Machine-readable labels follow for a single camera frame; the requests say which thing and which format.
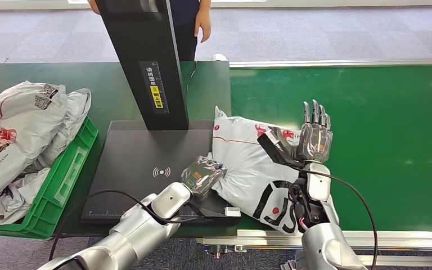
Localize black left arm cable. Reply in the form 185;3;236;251
48;190;202;262

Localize person's left hand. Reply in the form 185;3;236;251
194;8;212;43

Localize large white mailer red print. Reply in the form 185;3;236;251
0;80;69;205

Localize black inbound scanner machine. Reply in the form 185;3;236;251
80;0;241;226

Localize grey-white crumpled mailer bag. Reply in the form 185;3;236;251
24;88;92;173

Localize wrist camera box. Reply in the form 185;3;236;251
197;201;242;226
256;130;304;168

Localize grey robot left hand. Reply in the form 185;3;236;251
180;155;228;200

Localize green conveyor belt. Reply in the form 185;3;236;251
230;65;432;232

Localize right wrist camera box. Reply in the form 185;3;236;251
256;130;304;168

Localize white mailer bag black letters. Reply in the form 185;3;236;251
205;106;306;236

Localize dark green table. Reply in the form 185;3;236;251
0;61;239;239

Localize green plastic crate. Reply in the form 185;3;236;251
0;116;100;239

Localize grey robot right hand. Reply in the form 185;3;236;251
272;99;334;165

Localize thin black table cable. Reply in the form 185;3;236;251
184;61;198;94

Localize person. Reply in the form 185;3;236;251
87;0;212;62

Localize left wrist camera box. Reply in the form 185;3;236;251
197;201;242;226

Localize crumpled grey plastic bag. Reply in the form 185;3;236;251
0;166;52;225

